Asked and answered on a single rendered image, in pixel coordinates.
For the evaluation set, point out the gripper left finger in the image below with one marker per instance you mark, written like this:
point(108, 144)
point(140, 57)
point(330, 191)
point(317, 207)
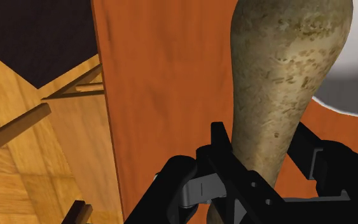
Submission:
point(172, 192)

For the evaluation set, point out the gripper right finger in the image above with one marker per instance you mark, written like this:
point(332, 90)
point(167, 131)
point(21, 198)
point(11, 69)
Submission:
point(336, 164)

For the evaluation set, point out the beige speckled gourd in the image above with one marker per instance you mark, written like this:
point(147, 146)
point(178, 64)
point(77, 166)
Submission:
point(284, 77)

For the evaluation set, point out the orange wooden table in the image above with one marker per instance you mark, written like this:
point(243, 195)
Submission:
point(166, 77)

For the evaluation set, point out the brown wooden chair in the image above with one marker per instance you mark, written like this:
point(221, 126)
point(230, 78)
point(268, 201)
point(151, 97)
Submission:
point(14, 128)

